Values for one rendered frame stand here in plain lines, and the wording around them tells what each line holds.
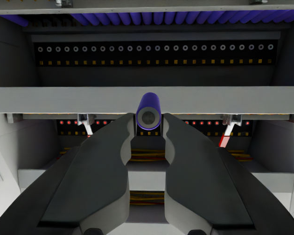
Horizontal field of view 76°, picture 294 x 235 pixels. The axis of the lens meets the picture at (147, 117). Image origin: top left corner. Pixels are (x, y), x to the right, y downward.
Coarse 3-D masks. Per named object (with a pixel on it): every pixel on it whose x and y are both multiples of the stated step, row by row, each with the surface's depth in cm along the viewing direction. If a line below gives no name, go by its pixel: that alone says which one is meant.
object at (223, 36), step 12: (0, 24) 37; (12, 24) 40; (0, 36) 37; (12, 36) 40; (36, 36) 42; (48, 36) 42; (60, 36) 42; (72, 36) 42; (84, 36) 42; (96, 36) 42; (108, 36) 41; (120, 36) 41; (132, 36) 41; (144, 36) 41; (156, 36) 41; (168, 36) 41; (180, 36) 41; (192, 36) 41; (204, 36) 41; (216, 36) 41; (228, 36) 41; (240, 36) 40; (252, 36) 40; (264, 36) 40; (276, 36) 40
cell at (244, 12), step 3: (237, 12) 32; (240, 12) 31; (243, 12) 31; (246, 12) 31; (234, 15) 34; (237, 15) 33; (240, 15) 32; (243, 15) 32; (231, 18) 35; (234, 18) 34; (237, 18) 34; (240, 18) 33; (231, 21) 36; (234, 21) 35
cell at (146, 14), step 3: (141, 12) 32; (144, 12) 31; (147, 12) 31; (150, 12) 31; (144, 15) 32; (147, 15) 32; (150, 15) 33; (144, 18) 34; (147, 18) 33; (150, 18) 34; (144, 21) 35; (147, 21) 35; (150, 21) 36; (147, 24) 37
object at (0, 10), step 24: (0, 0) 28; (24, 0) 28; (48, 0) 28; (96, 0) 28; (120, 0) 28; (144, 0) 28; (168, 0) 27; (192, 0) 27; (216, 0) 27; (240, 0) 27; (288, 0) 27
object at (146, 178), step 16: (128, 160) 53; (144, 160) 53; (160, 160) 56; (240, 160) 51; (32, 176) 42; (128, 176) 41; (144, 176) 41; (160, 176) 41; (256, 176) 40; (272, 176) 40; (288, 176) 40; (272, 192) 41; (288, 192) 41; (288, 208) 42
